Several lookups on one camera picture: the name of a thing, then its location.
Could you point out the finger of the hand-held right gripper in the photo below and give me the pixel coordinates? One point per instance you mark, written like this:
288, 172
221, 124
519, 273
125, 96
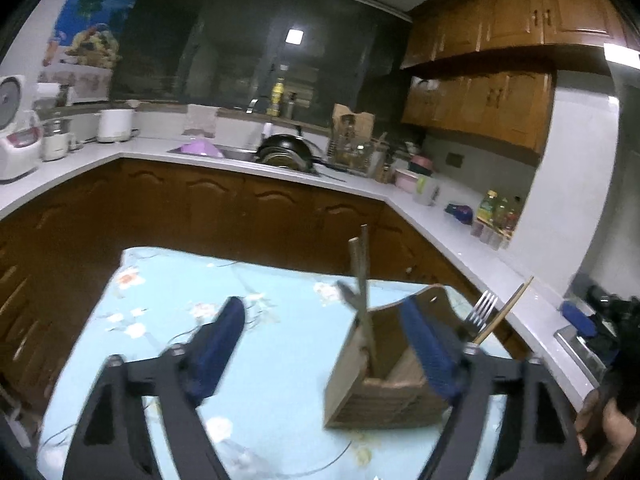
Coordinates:
580, 319

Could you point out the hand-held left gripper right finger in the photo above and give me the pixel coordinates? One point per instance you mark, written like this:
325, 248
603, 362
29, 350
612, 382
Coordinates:
430, 350

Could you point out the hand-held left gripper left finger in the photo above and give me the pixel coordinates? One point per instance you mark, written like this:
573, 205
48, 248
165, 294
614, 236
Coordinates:
217, 350

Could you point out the steel fork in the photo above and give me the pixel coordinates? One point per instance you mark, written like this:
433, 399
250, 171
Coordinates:
481, 310

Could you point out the wooden utensil holder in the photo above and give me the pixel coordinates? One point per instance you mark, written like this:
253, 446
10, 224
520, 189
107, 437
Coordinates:
380, 400

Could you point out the light wooden chopstick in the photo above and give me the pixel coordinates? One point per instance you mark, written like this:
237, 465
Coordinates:
502, 310

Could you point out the long brown wooden chopstick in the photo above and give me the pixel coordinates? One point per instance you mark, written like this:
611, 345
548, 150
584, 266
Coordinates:
361, 300

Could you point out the steel spoon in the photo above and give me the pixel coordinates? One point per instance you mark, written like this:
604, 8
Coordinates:
347, 294

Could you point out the person's right hand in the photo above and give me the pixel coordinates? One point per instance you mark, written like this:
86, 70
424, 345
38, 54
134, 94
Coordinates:
607, 430

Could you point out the gas stove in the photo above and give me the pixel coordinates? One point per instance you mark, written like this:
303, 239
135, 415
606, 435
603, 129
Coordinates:
585, 355

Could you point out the blue floral tablecloth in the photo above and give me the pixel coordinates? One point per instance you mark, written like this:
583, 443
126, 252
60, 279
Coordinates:
150, 310

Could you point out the white kitchen countertop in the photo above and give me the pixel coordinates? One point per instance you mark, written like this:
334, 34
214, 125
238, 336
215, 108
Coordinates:
450, 230

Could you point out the row of spice jars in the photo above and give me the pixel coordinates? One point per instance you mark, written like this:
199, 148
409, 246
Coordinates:
490, 235

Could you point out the blue lid container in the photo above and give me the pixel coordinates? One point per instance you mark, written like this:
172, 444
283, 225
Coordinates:
459, 213

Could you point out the wooden base cabinets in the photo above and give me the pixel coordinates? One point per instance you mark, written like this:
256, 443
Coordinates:
200, 210

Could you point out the yellow green bottle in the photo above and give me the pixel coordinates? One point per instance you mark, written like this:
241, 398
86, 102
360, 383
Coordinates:
487, 207

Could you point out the pink bowl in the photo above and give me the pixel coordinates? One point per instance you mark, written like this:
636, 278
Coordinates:
412, 172

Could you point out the purple basin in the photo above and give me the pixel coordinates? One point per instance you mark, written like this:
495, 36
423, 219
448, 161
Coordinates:
200, 149

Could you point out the black wok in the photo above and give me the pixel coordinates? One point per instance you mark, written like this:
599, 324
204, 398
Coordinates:
285, 150

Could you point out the countertop utensil rack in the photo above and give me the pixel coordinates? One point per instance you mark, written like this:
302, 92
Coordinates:
356, 142

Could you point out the hanging dish towel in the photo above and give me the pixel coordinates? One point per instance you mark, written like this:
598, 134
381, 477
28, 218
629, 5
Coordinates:
200, 121

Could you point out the white electric pot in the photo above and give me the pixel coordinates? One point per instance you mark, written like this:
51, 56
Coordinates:
116, 126

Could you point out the sink faucet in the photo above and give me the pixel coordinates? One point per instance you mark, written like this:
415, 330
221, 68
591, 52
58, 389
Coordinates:
255, 106

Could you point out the dark bottle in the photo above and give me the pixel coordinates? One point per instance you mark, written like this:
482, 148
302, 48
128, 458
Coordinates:
290, 106

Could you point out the small blender cup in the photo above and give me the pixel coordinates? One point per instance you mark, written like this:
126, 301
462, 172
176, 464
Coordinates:
57, 142

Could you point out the white rice cooker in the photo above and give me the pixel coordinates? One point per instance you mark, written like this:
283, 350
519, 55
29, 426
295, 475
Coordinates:
17, 130

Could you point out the dark kitchen window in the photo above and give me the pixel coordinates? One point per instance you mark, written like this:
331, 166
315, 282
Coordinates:
250, 50

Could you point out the dark wall socket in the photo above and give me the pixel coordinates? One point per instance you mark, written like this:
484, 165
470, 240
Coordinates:
454, 160

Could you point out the low wooden wall cabinets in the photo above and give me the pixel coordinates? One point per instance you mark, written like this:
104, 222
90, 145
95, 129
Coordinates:
480, 105

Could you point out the tall wooden wall cabinets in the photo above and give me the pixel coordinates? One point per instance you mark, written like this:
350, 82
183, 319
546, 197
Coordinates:
510, 15

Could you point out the tropical fruit wall poster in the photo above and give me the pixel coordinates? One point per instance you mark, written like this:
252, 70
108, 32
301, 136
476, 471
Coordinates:
95, 30

